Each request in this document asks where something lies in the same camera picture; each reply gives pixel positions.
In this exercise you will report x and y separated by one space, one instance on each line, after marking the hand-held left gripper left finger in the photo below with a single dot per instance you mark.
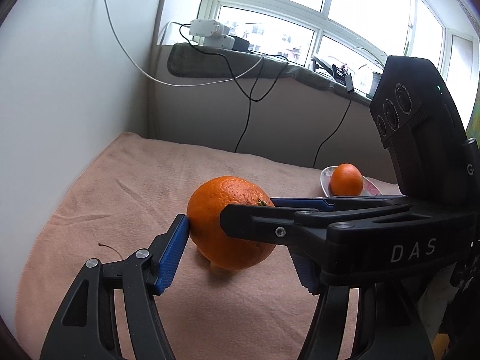
168 258

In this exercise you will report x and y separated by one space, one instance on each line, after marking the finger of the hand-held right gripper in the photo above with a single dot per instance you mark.
300 202
262 225

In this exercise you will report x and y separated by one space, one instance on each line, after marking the floral white plate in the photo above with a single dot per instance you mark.
371 188

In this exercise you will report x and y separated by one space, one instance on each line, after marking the white window frame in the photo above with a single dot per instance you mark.
322 26

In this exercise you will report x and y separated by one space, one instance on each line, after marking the smooth orange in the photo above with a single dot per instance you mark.
346 180

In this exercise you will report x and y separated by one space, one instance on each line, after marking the large bumpy orange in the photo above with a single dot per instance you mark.
217 210

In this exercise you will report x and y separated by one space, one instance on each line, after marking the white power adapters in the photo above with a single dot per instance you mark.
210 32

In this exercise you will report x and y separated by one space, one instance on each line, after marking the black power adapter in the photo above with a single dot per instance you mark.
241 43

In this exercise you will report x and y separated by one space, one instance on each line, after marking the dark cherry with stem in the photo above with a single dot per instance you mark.
112 249

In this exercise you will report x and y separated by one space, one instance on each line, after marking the potted spider plant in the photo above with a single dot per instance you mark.
375 82

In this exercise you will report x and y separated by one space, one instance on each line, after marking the pink towel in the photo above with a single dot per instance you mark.
112 195

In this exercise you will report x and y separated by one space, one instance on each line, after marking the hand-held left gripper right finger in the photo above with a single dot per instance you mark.
305 270

